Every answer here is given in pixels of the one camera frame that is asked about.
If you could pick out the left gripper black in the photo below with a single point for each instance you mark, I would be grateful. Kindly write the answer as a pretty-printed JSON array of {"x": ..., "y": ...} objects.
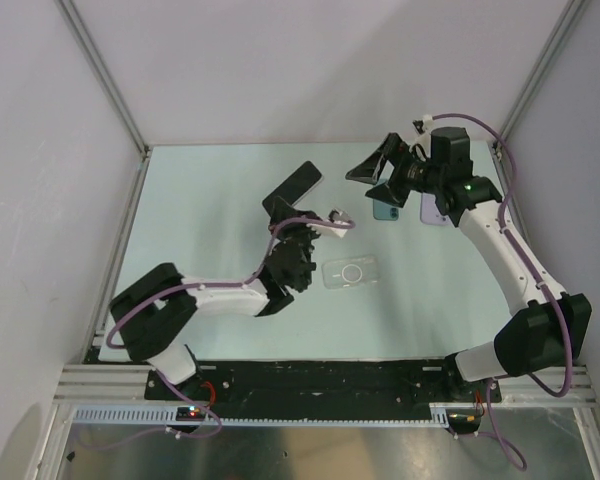
[{"x": 282, "y": 209}]

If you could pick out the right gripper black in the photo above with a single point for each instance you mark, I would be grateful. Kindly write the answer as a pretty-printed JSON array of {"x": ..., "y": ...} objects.
[{"x": 370, "y": 170}]

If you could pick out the white phone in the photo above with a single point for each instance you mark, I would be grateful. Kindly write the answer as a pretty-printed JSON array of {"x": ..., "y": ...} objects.
[{"x": 295, "y": 187}]

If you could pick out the clear phone case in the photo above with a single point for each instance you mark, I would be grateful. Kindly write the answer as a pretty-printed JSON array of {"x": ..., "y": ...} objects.
[{"x": 350, "y": 272}]

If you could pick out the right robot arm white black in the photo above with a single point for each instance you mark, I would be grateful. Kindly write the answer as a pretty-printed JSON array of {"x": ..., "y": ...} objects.
[{"x": 548, "y": 325}]

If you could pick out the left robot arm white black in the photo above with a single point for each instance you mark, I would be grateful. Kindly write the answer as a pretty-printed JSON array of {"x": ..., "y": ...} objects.
[{"x": 150, "y": 314}]

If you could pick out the teal phone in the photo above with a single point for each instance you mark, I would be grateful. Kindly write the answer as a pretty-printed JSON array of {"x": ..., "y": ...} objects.
[{"x": 384, "y": 212}]

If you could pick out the purple phone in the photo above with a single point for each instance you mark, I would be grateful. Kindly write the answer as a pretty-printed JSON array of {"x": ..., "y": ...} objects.
[{"x": 429, "y": 212}]

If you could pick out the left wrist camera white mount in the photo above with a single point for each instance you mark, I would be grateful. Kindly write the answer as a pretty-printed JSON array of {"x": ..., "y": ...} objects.
[{"x": 335, "y": 225}]

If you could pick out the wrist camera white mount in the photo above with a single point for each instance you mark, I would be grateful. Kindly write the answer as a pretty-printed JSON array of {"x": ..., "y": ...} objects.
[
  {"x": 335, "y": 225},
  {"x": 424, "y": 125}
]

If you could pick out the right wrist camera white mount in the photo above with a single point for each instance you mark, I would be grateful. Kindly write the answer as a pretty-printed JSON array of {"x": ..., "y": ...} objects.
[{"x": 424, "y": 125}]

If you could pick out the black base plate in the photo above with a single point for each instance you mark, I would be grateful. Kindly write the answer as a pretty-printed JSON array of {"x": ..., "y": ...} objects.
[{"x": 385, "y": 405}]

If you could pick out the aluminium frame rail front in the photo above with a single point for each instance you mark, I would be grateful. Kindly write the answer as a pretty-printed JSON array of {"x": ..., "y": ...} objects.
[{"x": 232, "y": 381}]

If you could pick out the right aluminium corner post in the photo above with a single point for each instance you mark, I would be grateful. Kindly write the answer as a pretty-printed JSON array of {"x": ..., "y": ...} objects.
[{"x": 549, "y": 54}]

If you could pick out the aluminium corner post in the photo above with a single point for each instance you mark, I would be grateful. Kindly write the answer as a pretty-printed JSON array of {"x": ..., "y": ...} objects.
[
  {"x": 549, "y": 54},
  {"x": 96, "y": 61}
]

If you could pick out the white slotted cable duct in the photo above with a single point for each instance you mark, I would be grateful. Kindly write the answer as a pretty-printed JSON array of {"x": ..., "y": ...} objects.
[{"x": 435, "y": 417}]

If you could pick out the left aluminium corner post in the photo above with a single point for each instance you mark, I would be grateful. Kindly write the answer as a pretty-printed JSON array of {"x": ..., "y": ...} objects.
[{"x": 96, "y": 61}]

